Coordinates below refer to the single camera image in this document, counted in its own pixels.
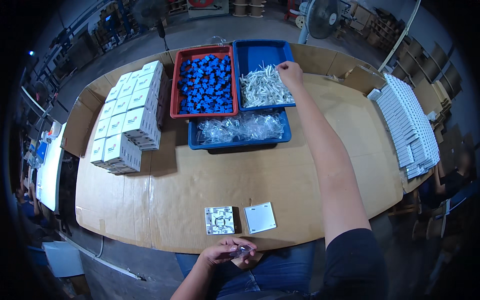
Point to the white box on floor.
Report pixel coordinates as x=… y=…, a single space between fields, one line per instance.
x=63 y=258

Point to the red plastic tray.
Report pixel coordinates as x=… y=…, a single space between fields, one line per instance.
x=174 y=93

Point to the pile of blue connector blocks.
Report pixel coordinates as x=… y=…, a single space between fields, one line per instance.
x=204 y=86

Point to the person's right fingers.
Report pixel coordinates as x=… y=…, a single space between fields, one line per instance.
x=282 y=67

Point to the blue tray with white parts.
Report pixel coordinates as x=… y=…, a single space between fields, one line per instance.
x=257 y=54

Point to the heap of clear plastic bags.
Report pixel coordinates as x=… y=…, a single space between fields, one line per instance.
x=240 y=126

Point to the pile of white plastic parts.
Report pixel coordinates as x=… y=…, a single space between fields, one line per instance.
x=262 y=88

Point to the brown cardboard table cover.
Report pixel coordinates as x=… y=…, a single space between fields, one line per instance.
x=232 y=180

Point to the person's body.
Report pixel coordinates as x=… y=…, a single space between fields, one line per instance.
x=354 y=266

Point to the stack of white printed cartons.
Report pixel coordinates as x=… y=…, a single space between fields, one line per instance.
x=127 y=116

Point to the white pipe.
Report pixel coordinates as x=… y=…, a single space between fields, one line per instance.
x=399 y=35

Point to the rows of flat white boxes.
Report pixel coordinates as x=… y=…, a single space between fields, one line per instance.
x=407 y=123

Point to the blue metal rack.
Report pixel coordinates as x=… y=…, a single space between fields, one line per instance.
x=75 y=33

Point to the white wall socket base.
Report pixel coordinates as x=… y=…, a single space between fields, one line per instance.
x=219 y=220

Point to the white side table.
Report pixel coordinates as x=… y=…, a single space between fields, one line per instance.
x=48 y=168

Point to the black standing fan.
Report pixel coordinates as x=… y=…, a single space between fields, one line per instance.
x=152 y=15

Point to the person's right hand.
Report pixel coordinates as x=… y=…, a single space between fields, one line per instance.
x=291 y=75

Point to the white standing fan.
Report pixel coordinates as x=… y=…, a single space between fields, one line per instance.
x=318 y=17

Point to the blue tray with clear bags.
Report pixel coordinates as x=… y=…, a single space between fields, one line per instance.
x=240 y=144

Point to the white square socket cover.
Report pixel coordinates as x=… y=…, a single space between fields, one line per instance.
x=260 y=217

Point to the person's left hand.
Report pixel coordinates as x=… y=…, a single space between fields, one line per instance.
x=215 y=255

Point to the person's legs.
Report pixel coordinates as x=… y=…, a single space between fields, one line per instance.
x=277 y=268

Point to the small clear plastic bag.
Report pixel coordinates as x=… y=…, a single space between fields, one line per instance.
x=243 y=250

